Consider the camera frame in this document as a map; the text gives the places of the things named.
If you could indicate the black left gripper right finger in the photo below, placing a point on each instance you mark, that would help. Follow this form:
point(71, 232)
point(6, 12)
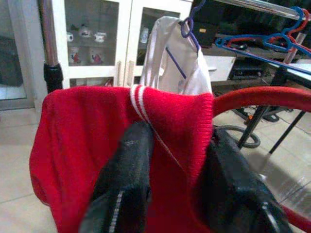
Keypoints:
point(230, 189)

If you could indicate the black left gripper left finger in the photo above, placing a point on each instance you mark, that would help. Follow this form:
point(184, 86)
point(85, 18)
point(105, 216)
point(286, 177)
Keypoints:
point(126, 170)

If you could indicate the red knit sweater white stripes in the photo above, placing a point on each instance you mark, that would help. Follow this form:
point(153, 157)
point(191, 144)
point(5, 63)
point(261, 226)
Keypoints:
point(85, 136)

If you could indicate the thick red flocked hanger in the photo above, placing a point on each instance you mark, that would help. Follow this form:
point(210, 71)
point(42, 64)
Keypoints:
point(255, 95)

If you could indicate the white garment on hanger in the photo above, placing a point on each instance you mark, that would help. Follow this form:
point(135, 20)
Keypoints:
point(158, 48)

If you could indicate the blue plastic hanger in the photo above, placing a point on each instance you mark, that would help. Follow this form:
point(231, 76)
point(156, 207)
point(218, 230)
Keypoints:
point(219, 43)
point(267, 60)

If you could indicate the purple plastic hanger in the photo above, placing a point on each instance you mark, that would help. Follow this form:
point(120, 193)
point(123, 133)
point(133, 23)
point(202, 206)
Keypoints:
point(195, 41)

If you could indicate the slim red plastic hanger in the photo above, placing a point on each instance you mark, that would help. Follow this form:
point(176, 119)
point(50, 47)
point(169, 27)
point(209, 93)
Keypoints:
point(305, 24)

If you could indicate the grey table black legs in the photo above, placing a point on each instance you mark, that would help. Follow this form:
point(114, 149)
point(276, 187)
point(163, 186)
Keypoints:
point(251, 126)

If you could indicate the white mug red print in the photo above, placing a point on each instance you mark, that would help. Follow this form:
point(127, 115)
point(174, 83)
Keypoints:
point(74, 56)
point(96, 57)

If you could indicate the black electronic device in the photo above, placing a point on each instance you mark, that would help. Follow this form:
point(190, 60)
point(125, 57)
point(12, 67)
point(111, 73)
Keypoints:
point(245, 72)

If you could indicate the white drawer unit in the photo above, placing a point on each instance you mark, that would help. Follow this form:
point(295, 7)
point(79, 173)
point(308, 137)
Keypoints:
point(221, 68)

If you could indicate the white glass door cabinet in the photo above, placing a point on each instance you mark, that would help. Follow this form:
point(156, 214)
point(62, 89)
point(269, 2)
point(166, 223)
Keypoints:
point(125, 36)

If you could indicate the white porcelain jug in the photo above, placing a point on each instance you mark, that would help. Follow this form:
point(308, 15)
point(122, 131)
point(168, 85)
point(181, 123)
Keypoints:
point(144, 36)

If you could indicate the white porcelain sugar bowl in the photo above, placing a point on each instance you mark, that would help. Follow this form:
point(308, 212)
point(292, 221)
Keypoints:
point(100, 37)

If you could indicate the white porcelain teapot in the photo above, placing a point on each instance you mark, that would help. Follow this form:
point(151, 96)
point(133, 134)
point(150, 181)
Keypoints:
point(85, 32)

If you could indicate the small white porcelain cup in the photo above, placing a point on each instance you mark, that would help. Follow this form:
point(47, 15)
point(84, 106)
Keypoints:
point(69, 37)

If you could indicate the black box yellow label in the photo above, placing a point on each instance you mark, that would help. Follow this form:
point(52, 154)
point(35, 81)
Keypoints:
point(206, 38)

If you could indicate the silver clothes rack pole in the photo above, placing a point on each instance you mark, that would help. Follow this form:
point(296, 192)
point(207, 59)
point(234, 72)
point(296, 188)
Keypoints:
point(49, 36)

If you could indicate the glass sliding door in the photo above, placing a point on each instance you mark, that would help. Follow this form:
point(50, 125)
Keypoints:
point(14, 48)

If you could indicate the silver clothes rack crossbar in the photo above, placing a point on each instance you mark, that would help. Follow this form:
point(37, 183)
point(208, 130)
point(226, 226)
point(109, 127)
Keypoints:
point(267, 8)

